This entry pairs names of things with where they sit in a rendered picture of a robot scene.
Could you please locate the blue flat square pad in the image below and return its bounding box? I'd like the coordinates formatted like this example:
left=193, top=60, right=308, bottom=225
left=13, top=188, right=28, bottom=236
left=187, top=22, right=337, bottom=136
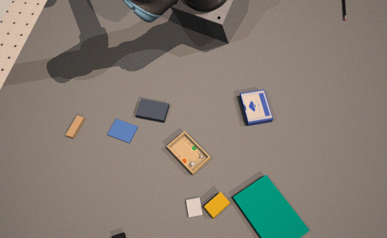
left=108, top=119, right=138, bottom=143

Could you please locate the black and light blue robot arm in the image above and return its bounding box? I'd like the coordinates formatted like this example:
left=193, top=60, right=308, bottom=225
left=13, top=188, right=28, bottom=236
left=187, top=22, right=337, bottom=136
left=123, top=0, right=227, bottom=22

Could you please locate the wooden ball-in-hole puzzle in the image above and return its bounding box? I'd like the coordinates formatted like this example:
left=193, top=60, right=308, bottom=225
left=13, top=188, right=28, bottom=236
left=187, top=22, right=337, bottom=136
left=167, top=131, right=211, bottom=175

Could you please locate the green flat rectangular slab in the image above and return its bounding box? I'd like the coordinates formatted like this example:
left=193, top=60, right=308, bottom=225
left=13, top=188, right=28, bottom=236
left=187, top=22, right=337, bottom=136
left=233, top=175, right=309, bottom=238

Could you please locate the orange-yellow rectangular block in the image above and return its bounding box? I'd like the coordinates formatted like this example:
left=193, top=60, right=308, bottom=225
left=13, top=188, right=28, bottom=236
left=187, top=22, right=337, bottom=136
left=204, top=192, right=230, bottom=218

